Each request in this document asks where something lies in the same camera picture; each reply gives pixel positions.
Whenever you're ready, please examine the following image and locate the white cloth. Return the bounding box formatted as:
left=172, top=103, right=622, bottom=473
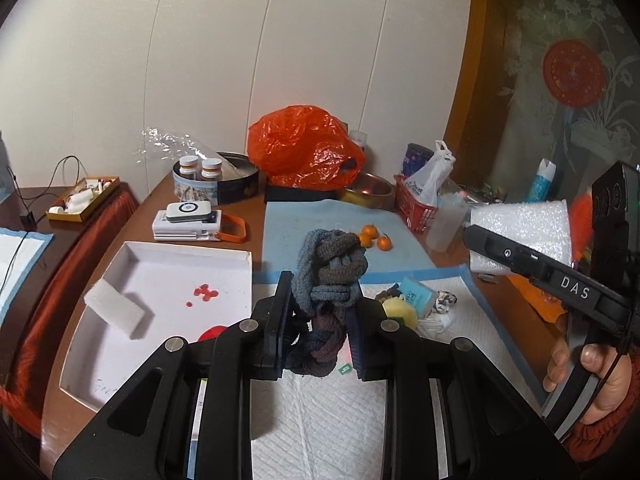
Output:
left=418, top=310, right=456, bottom=337

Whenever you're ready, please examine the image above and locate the white foam block large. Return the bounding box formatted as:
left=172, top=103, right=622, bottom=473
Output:
left=470, top=200, right=572, bottom=266

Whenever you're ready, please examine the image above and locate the leopard print cloth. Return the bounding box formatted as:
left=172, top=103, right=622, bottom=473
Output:
left=433, top=290, right=458, bottom=314

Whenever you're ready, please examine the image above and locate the white foam block small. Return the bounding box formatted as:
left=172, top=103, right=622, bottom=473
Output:
left=84, top=278, right=144, bottom=338

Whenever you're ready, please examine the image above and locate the grey knotted rope toy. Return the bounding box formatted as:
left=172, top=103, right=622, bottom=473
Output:
left=285, top=229, right=368, bottom=377

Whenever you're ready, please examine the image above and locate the right hand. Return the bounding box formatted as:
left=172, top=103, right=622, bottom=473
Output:
left=542, top=334, right=635, bottom=426

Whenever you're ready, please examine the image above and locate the yellow green sponge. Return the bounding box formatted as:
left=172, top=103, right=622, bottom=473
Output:
left=382, top=296, right=418, bottom=330

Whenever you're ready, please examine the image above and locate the blue spray can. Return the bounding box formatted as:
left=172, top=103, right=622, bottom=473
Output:
left=525, top=158, right=556, bottom=203

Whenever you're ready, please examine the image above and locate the red table cloth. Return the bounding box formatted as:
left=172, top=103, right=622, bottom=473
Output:
left=1, top=184, right=139, bottom=438

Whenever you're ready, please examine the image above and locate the white shallow box tray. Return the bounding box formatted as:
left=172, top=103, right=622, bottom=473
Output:
left=58, top=242, right=253, bottom=412

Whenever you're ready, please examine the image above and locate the white quilted pad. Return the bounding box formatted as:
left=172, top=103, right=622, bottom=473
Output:
left=252, top=266, right=546, bottom=479

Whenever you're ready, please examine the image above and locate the light blue pad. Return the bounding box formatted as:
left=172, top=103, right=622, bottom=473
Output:
left=261, top=199, right=437, bottom=276

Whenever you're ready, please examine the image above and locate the mandarin orange right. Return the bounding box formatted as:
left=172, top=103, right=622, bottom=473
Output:
left=376, top=235, right=393, bottom=252

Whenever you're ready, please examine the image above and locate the mandarin orange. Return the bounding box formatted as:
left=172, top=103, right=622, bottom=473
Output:
left=361, top=224, right=378, bottom=240
left=358, top=233, right=373, bottom=248
left=376, top=235, right=393, bottom=252

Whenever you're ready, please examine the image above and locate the mandarin orange left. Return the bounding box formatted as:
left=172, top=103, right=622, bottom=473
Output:
left=358, top=233, right=373, bottom=248

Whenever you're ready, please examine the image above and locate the mandarin orange top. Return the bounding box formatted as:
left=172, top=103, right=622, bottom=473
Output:
left=361, top=224, right=378, bottom=240

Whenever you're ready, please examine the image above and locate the red plastic basket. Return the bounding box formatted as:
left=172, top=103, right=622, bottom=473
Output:
left=394, top=174, right=438, bottom=233

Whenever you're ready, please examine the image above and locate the white flat device stack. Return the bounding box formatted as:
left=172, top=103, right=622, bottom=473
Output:
left=151, top=210, right=221, bottom=242

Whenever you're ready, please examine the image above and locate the white plastic bag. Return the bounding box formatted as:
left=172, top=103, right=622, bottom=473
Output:
left=404, top=140, right=456, bottom=207

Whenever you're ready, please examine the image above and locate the white blue pad side table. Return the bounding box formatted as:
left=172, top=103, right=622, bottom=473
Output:
left=0, top=228, right=53, bottom=322

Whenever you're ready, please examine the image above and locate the white power bank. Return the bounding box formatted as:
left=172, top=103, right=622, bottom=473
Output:
left=165, top=200, right=213, bottom=223

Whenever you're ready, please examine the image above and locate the blue cylindrical can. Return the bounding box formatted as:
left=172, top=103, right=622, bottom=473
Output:
left=401, top=143, right=434, bottom=178

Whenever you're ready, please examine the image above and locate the brass metal bowl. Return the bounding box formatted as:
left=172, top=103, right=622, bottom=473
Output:
left=336, top=171, right=395, bottom=210

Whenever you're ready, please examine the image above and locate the wooden tray with items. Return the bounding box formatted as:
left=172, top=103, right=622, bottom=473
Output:
left=46, top=176, right=120, bottom=223

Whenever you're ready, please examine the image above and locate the pill bottle left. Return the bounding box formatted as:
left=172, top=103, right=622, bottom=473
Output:
left=178, top=155, right=200, bottom=180

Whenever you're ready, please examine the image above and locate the pill bottle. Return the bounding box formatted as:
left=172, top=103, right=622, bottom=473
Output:
left=201, top=157, right=222, bottom=181
left=178, top=155, right=200, bottom=180

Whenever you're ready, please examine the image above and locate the pill bottle right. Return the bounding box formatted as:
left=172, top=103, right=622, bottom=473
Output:
left=201, top=157, right=222, bottom=181

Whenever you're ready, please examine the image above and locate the round tin box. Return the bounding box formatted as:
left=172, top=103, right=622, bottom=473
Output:
left=171, top=152, right=259, bottom=206

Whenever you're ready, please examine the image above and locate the clear plastic wrap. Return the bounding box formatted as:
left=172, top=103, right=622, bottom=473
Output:
left=134, top=128, right=236, bottom=168

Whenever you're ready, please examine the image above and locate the orange plastic bag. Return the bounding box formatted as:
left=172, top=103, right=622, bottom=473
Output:
left=246, top=105, right=366, bottom=192

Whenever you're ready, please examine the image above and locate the orange strap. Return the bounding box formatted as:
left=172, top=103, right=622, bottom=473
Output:
left=217, top=212, right=248, bottom=244

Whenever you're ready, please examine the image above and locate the red round wall decoration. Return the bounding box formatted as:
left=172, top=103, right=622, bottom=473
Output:
left=542, top=39, right=606, bottom=108

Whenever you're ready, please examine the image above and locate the black cable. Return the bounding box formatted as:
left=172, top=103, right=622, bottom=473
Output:
left=0, top=155, right=89, bottom=296

